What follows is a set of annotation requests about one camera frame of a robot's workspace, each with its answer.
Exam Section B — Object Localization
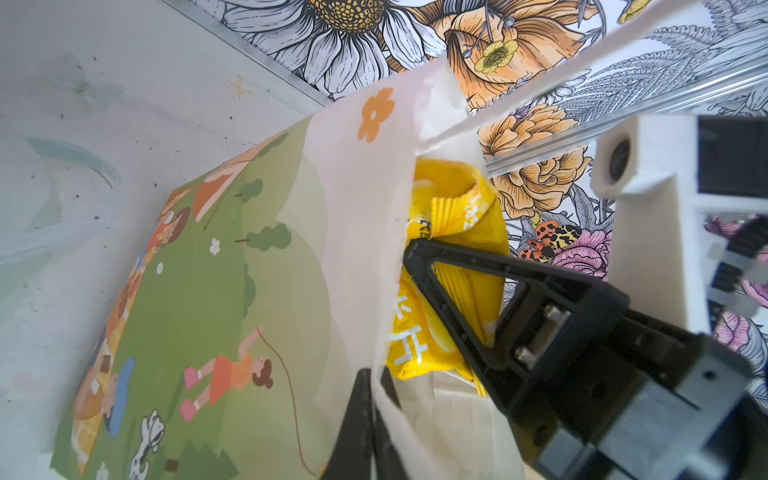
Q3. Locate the white paper bag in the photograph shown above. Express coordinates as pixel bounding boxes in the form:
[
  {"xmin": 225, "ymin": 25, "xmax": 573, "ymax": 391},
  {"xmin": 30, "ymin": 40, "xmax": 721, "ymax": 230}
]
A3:
[{"xmin": 51, "ymin": 59, "xmax": 518, "ymax": 479}]

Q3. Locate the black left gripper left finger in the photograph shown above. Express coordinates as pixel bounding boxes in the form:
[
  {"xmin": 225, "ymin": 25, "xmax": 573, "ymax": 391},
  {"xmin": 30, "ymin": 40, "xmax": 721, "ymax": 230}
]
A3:
[{"xmin": 320, "ymin": 368, "xmax": 408, "ymax": 480}]

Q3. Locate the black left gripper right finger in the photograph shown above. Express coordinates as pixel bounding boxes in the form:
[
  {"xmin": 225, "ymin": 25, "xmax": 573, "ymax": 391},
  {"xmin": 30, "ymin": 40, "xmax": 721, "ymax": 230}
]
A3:
[{"xmin": 403, "ymin": 239, "xmax": 629, "ymax": 418}]

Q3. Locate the yellow snack packet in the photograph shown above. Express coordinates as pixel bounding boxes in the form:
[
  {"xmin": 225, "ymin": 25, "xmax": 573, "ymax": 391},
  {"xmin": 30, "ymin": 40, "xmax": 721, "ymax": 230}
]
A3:
[{"xmin": 386, "ymin": 159, "xmax": 509, "ymax": 397}]

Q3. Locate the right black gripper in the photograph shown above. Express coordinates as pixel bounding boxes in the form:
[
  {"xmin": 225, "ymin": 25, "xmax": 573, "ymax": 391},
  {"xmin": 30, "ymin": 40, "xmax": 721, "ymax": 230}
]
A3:
[{"xmin": 591, "ymin": 114, "xmax": 767, "ymax": 333}]

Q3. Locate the clear glass bowl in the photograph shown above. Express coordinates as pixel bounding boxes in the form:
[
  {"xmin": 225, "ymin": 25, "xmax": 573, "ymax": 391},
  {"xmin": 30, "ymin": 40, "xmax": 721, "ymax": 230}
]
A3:
[{"xmin": 1, "ymin": 134, "xmax": 128, "ymax": 266}]

